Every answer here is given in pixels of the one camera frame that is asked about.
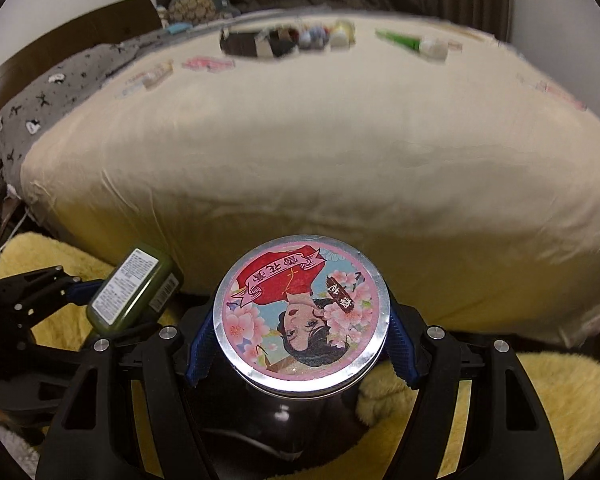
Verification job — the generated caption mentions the dark wooden headboard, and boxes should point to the dark wooden headboard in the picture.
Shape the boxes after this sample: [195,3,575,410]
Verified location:
[0,0,163,161]

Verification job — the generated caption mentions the small blue white object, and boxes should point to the small blue white object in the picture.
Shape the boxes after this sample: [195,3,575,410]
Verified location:
[297,25,328,51]

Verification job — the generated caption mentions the cream printed blanket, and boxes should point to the cream printed blanket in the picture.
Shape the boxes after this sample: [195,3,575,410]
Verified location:
[19,7,600,348]

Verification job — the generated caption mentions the green bottle white label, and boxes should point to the green bottle white label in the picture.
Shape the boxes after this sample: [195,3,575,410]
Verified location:
[86,244,186,335]

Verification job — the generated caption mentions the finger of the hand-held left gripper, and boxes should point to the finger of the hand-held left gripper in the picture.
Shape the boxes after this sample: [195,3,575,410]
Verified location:
[0,264,103,321]

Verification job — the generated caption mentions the round tin pink printed lid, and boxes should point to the round tin pink printed lid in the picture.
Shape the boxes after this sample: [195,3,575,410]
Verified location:
[214,234,394,395]

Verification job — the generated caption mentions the green tube white cap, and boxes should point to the green tube white cap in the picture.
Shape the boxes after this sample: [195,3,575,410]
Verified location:
[375,27,449,62]

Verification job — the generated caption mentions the yellow fluffy rug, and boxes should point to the yellow fluffy rug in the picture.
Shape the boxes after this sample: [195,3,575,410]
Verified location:
[0,232,600,480]

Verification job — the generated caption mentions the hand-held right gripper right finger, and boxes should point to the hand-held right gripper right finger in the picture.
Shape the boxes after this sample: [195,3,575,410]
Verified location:
[385,305,568,480]

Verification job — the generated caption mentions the black box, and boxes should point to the black box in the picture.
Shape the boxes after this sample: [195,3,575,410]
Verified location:
[220,27,301,59]

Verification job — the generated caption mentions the grey patterned bedsheet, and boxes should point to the grey patterned bedsheet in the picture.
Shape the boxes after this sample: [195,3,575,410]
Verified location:
[0,25,221,181]

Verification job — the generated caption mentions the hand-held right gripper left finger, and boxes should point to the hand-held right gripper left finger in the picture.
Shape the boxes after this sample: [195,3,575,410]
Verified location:
[35,305,218,480]

